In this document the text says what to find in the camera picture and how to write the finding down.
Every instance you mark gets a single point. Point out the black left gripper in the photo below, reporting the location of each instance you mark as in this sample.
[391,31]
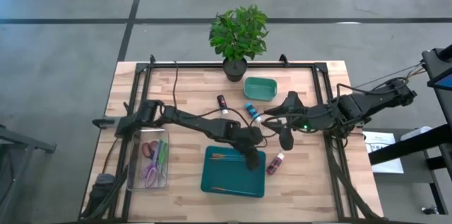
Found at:
[249,139]

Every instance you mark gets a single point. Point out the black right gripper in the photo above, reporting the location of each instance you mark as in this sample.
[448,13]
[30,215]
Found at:
[303,119]

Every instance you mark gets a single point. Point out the thin paintbrush gold ferrule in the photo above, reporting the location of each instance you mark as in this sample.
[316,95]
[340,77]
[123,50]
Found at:
[226,154]
[220,155]
[233,159]

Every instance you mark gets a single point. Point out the large teal plastic tray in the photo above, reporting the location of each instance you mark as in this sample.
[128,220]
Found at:
[229,178]

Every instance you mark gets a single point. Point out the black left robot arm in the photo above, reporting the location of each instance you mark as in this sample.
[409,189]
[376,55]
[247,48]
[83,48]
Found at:
[197,123]

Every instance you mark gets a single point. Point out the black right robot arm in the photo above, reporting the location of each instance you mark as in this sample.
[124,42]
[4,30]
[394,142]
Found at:
[367,104]

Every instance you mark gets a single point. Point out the small green plastic tray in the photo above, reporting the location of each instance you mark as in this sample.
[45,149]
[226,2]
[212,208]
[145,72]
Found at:
[260,89]

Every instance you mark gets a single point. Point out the green potted plant black pot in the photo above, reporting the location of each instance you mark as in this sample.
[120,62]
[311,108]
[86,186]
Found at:
[238,33]

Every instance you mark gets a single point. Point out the white paper sheet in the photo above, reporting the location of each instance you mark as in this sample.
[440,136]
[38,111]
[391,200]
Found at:
[388,137]

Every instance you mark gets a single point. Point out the clear plastic tray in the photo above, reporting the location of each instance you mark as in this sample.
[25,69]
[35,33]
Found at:
[136,167]

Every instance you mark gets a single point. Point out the white box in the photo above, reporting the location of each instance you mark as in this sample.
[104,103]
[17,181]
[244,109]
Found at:
[416,133]

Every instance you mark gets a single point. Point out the black equipment cart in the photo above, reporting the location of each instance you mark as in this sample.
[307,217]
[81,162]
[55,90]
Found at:
[438,61]

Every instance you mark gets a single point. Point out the blue screen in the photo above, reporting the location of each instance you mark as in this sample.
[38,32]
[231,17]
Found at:
[445,83]

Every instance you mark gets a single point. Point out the small black floor object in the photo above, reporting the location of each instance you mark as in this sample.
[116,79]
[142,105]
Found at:
[429,211]

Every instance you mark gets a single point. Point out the grey metal stand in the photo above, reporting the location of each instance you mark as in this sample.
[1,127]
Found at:
[21,141]

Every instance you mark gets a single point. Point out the black metal table frame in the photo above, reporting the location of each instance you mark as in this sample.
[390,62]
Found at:
[289,65]

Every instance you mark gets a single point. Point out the black frame clip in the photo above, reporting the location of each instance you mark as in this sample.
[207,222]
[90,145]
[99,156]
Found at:
[283,59]
[152,59]

